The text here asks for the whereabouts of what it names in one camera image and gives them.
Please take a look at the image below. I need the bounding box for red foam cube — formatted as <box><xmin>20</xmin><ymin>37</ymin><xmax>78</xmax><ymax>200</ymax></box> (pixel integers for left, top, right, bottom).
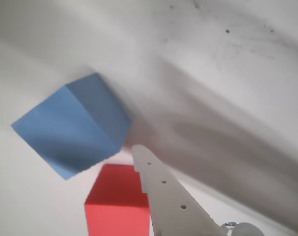
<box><xmin>84</xmin><ymin>164</ymin><xmax>154</xmax><ymax>236</ymax></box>

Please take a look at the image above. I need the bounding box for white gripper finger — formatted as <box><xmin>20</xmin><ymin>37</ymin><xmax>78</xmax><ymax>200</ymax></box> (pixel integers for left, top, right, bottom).
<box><xmin>131</xmin><ymin>144</ymin><xmax>228</xmax><ymax>236</ymax></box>

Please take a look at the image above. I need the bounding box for blue foam cube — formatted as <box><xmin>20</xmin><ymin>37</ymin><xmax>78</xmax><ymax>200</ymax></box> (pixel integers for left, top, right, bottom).
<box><xmin>10</xmin><ymin>72</ymin><xmax>133</xmax><ymax>181</ymax></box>

